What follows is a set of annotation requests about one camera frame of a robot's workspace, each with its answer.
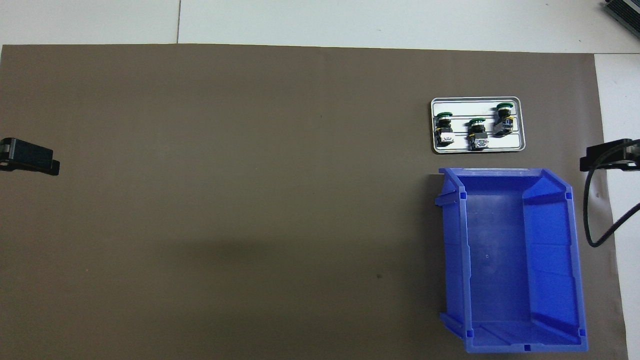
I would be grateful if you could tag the green push button switch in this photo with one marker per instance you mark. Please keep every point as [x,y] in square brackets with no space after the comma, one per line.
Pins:
[444,129]
[477,134]
[504,120]

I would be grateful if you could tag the grey ribbed metal device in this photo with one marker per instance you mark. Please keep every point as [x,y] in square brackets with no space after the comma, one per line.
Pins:
[625,14]

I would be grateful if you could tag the blue plastic storage bin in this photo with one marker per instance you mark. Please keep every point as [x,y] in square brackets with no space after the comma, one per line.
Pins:
[500,260]

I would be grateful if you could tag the silver metal tray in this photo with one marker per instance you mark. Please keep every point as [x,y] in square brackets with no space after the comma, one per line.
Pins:
[462,107]

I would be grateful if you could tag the brown table mat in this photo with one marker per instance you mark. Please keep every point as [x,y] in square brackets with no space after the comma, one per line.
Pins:
[250,200]

